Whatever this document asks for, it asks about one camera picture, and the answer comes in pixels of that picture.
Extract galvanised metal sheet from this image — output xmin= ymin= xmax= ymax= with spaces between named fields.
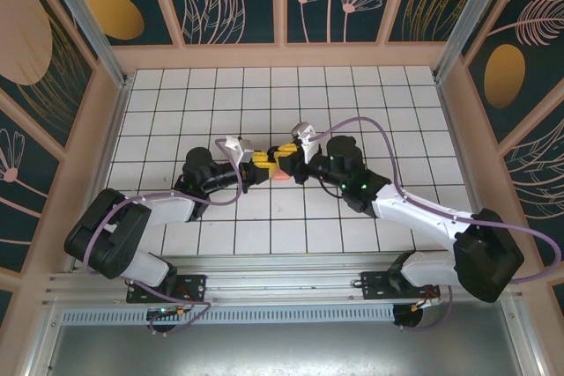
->
xmin=43 ymin=322 xmax=525 ymax=376

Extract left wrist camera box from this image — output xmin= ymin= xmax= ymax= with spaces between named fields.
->
xmin=223 ymin=134 xmax=256 ymax=166

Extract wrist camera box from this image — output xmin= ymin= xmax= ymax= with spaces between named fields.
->
xmin=290 ymin=121 xmax=328 ymax=164
xmin=223 ymin=134 xmax=256 ymax=166

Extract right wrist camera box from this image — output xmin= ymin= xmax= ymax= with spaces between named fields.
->
xmin=290 ymin=121 xmax=328 ymax=164

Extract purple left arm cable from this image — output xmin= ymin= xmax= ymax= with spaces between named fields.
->
xmin=83 ymin=136 xmax=246 ymax=337

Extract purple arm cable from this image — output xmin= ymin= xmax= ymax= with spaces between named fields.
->
xmin=83 ymin=136 xmax=246 ymax=337
xmin=308 ymin=115 xmax=564 ymax=334

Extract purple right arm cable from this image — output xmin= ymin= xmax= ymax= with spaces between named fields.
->
xmin=308 ymin=115 xmax=564 ymax=334

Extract aluminium mounting rail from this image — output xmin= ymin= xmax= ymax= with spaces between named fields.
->
xmin=41 ymin=254 xmax=523 ymax=306

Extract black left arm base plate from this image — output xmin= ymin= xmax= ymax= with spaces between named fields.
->
xmin=126 ymin=274 xmax=208 ymax=305

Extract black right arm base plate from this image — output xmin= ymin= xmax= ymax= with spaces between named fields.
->
xmin=360 ymin=270 xmax=442 ymax=300

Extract grey slotted cable duct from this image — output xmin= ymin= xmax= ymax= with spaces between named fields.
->
xmin=59 ymin=304 xmax=397 ymax=325

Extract red black power wires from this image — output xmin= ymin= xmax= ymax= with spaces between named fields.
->
xmin=412 ymin=290 xmax=442 ymax=309
xmin=147 ymin=291 xmax=199 ymax=322

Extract aluminium frame post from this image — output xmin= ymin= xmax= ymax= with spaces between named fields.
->
xmin=434 ymin=0 xmax=516 ymax=82
xmin=34 ymin=0 xmax=134 ymax=89

